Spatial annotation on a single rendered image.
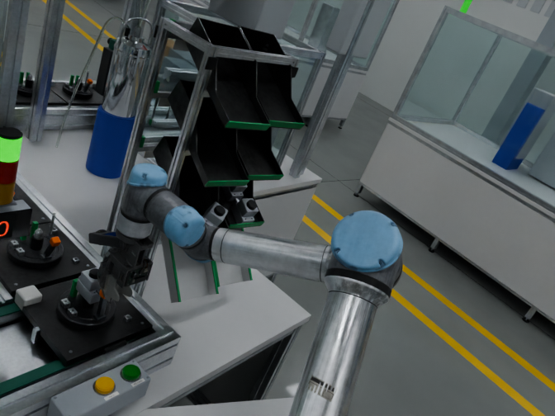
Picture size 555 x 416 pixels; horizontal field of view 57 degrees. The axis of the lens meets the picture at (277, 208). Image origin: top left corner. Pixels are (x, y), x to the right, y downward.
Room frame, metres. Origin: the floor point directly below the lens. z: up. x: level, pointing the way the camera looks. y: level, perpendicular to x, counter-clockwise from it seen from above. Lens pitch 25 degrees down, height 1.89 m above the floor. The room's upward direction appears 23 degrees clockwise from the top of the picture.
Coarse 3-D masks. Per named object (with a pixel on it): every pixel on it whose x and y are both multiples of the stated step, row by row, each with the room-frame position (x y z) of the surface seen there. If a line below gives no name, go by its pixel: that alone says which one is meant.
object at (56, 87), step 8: (88, 72) 2.37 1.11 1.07; (72, 80) 2.31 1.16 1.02; (88, 80) 2.26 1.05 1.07; (56, 88) 2.25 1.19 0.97; (64, 88) 2.25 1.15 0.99; (72, 88) 2.25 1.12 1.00; (80, 88) 2.30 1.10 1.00; (88, 88) 2.37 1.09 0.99; (64, 96) 2.21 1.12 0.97; (80, 96) 2.25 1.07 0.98; (88, 96) 2.29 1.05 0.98; (96, 96) 2.36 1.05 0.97; (72, 104) 2.17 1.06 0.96; (80, 104) 2.20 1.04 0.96; (88, 104) 2.24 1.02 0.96; (96, 104) 2.27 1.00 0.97
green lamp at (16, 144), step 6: (0, 138) 0.85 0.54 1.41; (0, 144) 0.84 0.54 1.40; (6, 144) 0.85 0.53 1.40; (12, 144) 0.86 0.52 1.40; (18, 144) 0.87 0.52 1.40; (0, 150) 0.84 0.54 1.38; (6, 150) 0.85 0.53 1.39; (12, 150) 0.86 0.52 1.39; (18, 150) 0.87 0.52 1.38; (0, 156) 0.84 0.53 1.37; (6, 156) 0.85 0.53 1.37; (12, 156) 0.86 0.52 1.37; (18, 156) 0.87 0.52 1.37; (6, 162) 0.85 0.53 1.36
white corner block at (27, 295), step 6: (24, 288) 0.94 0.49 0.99; (30, 288) 0.95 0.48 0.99; (36, 288) 0.96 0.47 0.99; (18, 294) 0.92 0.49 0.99; (24, 294) 0.93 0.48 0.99; (30, 294) 0.93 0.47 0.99; (36, 294) 0.94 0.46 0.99; (18, 300) 0.92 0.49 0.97; (24, 300) 0.91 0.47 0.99; (30, 300) 0.92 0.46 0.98; (36, 300) 0.93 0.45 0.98
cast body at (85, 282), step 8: (88, 272) 0.97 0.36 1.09; (96, 272) 0.97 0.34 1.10; (80, 280) 0.97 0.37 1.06; (88, 280) 0.95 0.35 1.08; (96, 280) 0.96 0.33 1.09; (80, 288) 0.96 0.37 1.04; (88, 288) 0.95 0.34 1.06; (96, 288) 0.96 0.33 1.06; (88, 296) 0.94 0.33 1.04; (96, 296) 0.95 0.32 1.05
